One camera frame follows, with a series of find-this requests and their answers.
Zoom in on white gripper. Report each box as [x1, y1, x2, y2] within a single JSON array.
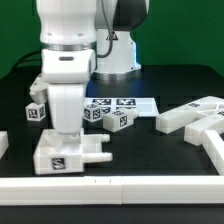
[[30, 49, 96, 135]]

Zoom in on small white tagged block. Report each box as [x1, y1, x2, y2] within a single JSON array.
[[26, 103, 46, 121]]

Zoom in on white chair seat frame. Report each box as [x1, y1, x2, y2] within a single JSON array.
[[33, 129, 112, 175]]

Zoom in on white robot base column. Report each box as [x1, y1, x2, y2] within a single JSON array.
[[93, 31, 141, 81]]

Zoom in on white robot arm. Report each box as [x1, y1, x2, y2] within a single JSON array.
[[30, 0, 149, 135]]

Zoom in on white chair back assembly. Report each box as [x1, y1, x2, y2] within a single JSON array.
[[156, 96, 224, 146]]

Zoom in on white tagged cube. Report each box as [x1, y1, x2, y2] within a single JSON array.
[[84, 104, 102, 122]]

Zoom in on white sheet with tags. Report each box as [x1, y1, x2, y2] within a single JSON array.
[[85, 98, 159, 117]]

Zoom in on white part at left edge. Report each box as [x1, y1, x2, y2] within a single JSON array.
[[0, 131, 9, 159]]

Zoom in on black cables at base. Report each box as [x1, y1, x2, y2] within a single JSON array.
[[11, 49, 43, 72]]

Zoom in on white front barrier rail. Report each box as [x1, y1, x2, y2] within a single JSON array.
[[0, 176, 224, 205]]

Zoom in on white barrier rail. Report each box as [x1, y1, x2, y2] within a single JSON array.
[[202, 130, 224, 176], [0, 176, 224, 205]]

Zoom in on white right barrier rail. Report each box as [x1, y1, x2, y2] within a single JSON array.
[[202, 130, 224, 176]]

